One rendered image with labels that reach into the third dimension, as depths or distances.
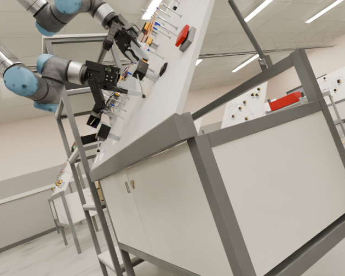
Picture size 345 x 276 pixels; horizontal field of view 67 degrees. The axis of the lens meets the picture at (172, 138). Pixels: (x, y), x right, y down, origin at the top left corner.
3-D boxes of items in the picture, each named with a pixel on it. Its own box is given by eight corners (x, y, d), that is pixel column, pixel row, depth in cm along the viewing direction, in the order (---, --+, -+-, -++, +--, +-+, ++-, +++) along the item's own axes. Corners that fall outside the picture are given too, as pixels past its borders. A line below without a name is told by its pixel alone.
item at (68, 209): (78, 254, 344) (43, 137, 359) (64, 245, 443) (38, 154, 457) (127, 231, 384) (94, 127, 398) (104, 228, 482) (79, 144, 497)
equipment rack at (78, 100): (125, 308, 159) (42, 35, 175) (103, 283, 211) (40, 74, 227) (191, 268, 184) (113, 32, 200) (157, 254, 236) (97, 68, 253)
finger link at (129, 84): (144, 80, 88) (118, 73, 87) (141, 97, 89) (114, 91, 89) (145, 80, 91) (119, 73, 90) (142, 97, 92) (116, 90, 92)
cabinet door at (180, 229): (236, 292, 64) (184, 142, 67) (151, 257, 111) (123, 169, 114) (243, 287, 65) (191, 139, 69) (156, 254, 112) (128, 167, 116)
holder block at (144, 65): (141, 81, 97) (131, 76, 96) (144, 70, 100) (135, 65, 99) (145, 74, 94) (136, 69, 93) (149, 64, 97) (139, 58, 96)
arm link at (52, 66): (41, 79, 93) (48, 56, 94) (72, 86, 94) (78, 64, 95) (31, 72, 86) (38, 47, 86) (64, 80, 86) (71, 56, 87)
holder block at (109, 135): (110, 158, 116) (89, 150, 113) (119, 134, 121) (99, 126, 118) (113, 156, 112) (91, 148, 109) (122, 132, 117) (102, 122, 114)
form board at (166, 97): (92, 172, 165) (90, 171, 165) (141, 51, 204) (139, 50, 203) (181, 115, 64) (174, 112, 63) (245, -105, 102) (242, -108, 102)
